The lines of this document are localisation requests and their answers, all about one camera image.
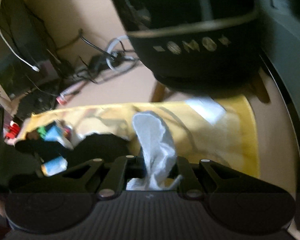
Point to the black power adapter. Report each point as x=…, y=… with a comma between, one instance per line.
x=97, y=64

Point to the yellow cartoon printed cloth mat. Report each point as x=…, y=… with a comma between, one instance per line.
x=230, y=141

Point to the white paper towel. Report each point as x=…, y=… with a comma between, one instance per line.
x=158, y=151

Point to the black blue knee pad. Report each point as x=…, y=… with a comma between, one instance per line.
x=104, y=146

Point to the black round appliance on legs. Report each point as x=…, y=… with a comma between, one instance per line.
x=205, y=46

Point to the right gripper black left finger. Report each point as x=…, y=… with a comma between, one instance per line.
x=113, y=177

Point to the black computer monitor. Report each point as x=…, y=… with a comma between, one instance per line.
x=27, y=51

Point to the red toy figure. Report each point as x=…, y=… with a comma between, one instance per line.
x=12, y=130

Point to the black keyboard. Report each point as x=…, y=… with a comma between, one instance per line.
x=38, y=100

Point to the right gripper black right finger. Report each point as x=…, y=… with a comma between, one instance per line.
x=189, y=187

